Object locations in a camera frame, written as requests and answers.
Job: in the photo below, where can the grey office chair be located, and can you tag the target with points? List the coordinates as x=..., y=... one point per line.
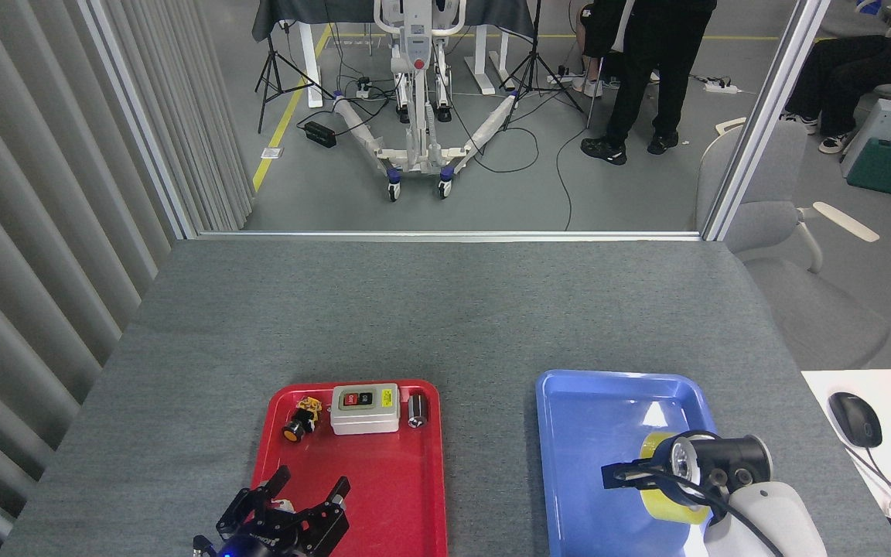
x=809, y=302

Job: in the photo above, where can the silver frame post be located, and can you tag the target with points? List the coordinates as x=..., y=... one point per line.
x=136, y=116
x=766, y=116

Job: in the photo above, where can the grey switch box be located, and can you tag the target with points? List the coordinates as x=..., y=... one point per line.
x=364, y=416

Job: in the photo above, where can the white floor plate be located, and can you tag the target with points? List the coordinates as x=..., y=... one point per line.
x=271, y=153

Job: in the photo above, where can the grey pleated curtain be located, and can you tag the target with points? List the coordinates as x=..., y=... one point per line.
x=28, y=232

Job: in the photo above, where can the silver frame rail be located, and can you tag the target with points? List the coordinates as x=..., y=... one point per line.
x=445, y=235

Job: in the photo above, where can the red plastic tray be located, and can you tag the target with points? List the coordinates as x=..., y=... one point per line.
x=399, y=480

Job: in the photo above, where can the yellow tape roll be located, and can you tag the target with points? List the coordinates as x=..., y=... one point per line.
x=670, y=507

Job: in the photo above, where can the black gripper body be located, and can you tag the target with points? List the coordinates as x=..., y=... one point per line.
x=662, y=464
x=267, y=541

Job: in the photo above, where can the black tripod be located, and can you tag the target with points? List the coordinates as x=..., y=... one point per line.
x=271, y=73
x=534, y=70

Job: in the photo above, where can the black power adapter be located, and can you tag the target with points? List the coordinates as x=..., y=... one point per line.
x=320, y=134

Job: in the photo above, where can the white stand on wheels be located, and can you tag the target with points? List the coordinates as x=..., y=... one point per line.
x=418, y=116

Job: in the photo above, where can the black computer mouse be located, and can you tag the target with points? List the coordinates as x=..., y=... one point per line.
x=855, y=420

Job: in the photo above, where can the white circuit breaker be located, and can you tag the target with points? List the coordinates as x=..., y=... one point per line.
x=285, y=505

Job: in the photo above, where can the black silver knob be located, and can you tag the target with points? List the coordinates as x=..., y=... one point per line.
x=417, y=410

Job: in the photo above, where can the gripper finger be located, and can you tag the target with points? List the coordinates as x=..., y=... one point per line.
x=329, y=526
x=248, y=507
x=639, y=465
x=619, y=478

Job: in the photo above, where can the white power strip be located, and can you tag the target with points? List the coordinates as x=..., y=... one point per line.
x=722, y=88

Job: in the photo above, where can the blue plastic tray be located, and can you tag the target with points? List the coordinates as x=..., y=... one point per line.
x=585, y=449

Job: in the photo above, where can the person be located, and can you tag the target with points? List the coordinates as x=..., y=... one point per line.
x=646, y=70
x=586, y=83
x=855, y=73

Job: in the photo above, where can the orange push button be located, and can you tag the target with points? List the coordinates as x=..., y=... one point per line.
x=295, y=428

